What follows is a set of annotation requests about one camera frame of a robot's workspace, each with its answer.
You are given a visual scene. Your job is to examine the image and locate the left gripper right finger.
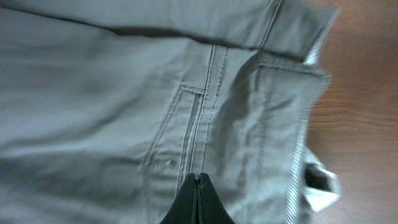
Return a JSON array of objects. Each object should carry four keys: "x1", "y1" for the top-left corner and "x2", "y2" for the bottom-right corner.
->
[{"x1": 197, "y1": 173, "x2": 235, "y2": 224}]

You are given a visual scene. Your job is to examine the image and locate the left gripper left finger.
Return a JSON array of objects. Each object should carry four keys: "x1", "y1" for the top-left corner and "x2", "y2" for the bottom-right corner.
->
[{"x1": 160, "y1": 174, "x2": 198, "y2": 224}]

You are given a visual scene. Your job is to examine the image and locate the grey shorts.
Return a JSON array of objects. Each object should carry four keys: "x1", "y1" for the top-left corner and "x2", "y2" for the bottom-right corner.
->
[{"x1": 1, "y1": 0, "x2": 340, "y2": 223}]

